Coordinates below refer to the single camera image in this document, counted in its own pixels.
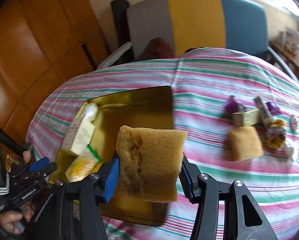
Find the left hand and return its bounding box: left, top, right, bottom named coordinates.
left=0, top=149, right=35, bottom=235

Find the gold metal tray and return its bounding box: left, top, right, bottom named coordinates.
left=48, top=86, right=174, bottom=227

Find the white product box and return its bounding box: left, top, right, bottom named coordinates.
left=282, top=27, right=299, bottom=53

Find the yellow sponge with stain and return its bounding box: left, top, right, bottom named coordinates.
left=116, top=126, right=187, bottom=203

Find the white medicine box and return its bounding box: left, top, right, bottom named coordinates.
left=61, top=118, right=95, bottom=156

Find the grey yellow blue chair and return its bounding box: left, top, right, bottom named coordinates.
left=98, top=0, right=297, bottom=81

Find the blue tissue pack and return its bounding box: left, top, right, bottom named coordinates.
left=254, top=96, right=273, bottom=128

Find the white sock bundle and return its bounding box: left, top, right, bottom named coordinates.
left=284, top=138, right=299, bottom=162

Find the clear plastic bag ball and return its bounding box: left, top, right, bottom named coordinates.
left=290, top=114, right=299, bottom=132

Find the wooden desk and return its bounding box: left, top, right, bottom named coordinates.
left=269, top=41, right=299, bottom=74

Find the clean yellow sponge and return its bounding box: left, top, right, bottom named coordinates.
left=228, top=126, right=263, bottom=161

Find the striped bed sheet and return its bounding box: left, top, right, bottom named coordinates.
left=26, top=48, right=299, bottom=239

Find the dark red cloth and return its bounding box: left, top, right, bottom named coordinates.
left=139, top=37, right=175, bottom=61

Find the purple snack packet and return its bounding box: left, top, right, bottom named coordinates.
left=224, top=95, right=246, bottom=114
left=266, top=101, right=282, bottom=116

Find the yellow snack packet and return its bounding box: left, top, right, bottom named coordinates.
left=65, top=144, right=102, bottom=183

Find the green white small box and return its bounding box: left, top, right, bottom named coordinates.
left=232, top=108, right=261, bottom=127

